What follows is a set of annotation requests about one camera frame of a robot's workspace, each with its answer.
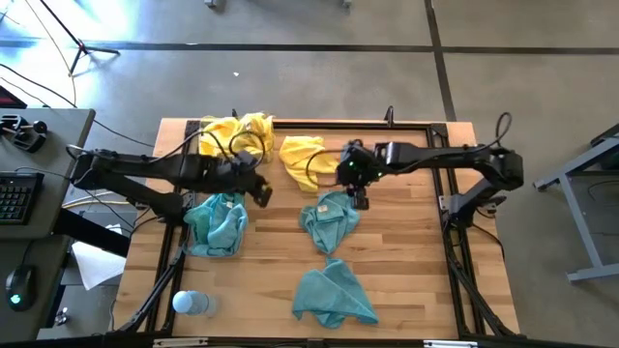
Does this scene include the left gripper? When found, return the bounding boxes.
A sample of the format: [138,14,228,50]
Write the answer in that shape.
[220,159,275,210]

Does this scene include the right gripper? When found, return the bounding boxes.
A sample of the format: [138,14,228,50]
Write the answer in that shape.
[338,142,387,212]

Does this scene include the yellow microfiber towel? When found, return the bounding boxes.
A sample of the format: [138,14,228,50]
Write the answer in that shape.
[234,111,276,164]
[279,134,340,193]
[198,114,243,159]

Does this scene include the clear plastic basket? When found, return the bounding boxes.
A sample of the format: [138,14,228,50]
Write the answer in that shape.
[186,190,252,258]

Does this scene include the clear plastic water bottle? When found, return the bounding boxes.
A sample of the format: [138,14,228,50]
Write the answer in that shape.
[171,289,218,317]

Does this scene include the black desk beam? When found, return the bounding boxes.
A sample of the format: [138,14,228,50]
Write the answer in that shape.
[51,207,132,258]

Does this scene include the white paper sheet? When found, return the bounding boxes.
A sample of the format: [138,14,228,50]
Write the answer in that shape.
[71,223,128,292]

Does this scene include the gray desk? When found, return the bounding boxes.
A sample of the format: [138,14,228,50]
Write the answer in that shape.
[0,108,97,342]

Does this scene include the black tripod stand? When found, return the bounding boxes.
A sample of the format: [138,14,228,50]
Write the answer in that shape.
[38,0,121,76]

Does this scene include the black desk clamp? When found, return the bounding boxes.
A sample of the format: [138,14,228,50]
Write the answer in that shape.
[0,113,49,155]

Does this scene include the black keyboard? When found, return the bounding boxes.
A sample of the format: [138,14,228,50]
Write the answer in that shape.
[0,172,45,226]

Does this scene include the black computer mouse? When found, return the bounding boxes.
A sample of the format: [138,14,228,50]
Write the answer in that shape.
[4,264,38,313]

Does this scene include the dark monitor corner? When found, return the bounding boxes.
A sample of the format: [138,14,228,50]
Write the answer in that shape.
[0,85,29,110]

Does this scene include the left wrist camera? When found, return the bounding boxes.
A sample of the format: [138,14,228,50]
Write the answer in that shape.
[234,149,260,169]

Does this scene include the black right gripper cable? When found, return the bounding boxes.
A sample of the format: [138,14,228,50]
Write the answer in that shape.
[305,148,350,189]

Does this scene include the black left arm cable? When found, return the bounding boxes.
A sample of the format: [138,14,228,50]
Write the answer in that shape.
[159,128,268,171]

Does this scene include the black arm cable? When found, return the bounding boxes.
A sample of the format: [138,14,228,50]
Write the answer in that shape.
[159,128,268,171]
[493,111,514,149]

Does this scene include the black aluminium table frame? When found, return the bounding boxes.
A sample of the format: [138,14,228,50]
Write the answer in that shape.
[103,118,521,348]

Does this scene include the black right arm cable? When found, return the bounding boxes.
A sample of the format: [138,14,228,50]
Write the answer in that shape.
[493,111,514,149]

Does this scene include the white and yellow cables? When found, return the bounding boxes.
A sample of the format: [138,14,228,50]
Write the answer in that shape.
[61,187,141,210]

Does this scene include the silver metal bracket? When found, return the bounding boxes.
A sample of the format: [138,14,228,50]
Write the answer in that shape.
[423,339,480,348]
[152,336,209,348]

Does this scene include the gray metal cart frame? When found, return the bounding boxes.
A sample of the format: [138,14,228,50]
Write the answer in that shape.
[531,123,619,284]

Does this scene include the yellow floor cable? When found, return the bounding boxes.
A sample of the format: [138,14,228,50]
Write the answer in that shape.
[22,0,78,106]

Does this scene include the black floor cable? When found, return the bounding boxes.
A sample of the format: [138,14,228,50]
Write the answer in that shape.
[0,62,156,149]

